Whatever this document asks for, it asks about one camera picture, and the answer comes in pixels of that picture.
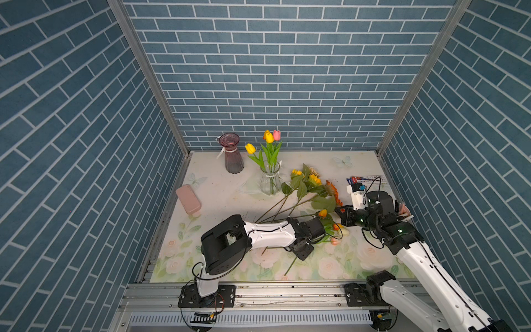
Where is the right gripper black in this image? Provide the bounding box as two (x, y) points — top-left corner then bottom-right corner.
(333, 204), (378, 233)

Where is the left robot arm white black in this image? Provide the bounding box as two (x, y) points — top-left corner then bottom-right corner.
(178, 214), (326, 308)

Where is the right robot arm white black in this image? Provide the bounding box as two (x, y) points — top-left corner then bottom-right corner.
(335, 183), (511, 331)

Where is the pink pen holder cup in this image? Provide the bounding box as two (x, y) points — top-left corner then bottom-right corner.
(398, 203), (414, 223)

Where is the light pink tulip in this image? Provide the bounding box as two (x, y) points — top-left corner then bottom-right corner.
(284, 236), (342, 275)

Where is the orange gerbera lower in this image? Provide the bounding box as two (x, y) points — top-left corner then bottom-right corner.
(333, 193), (343, 208)

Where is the orange gerbera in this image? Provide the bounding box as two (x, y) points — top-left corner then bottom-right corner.
(261, 180), (337, 223)
(333, 193), (343, 208)

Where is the orange gerbera upper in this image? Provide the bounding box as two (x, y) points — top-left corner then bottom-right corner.
(261, 180), (337, 223)

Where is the yellow sunflower right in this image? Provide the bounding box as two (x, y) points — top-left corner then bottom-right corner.
(285, 173), (323, 217)

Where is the yellow sunflower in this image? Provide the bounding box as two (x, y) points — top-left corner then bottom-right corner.
(254, 168), (306, 224)
(285, 173), (323, 217)

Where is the yellow sunflower left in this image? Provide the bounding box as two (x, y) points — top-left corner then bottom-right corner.
(254, 168), (306, 224)

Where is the clear glass vase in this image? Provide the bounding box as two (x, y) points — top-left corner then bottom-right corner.
(259, 162), (282, 196)

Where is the beige daisy flower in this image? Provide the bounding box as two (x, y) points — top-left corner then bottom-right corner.
(310, 167), (320, 177)

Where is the purple glass vase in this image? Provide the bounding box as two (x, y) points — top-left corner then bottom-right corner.
(217, 133), (244, 174)

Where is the pink rectangular box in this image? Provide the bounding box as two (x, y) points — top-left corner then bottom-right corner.
(176, 184), (202, 215)

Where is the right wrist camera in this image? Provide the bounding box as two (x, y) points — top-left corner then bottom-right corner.
(347, 182), (366, 210)

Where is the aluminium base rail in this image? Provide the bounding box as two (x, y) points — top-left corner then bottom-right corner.
(118, 279), (441, 329)

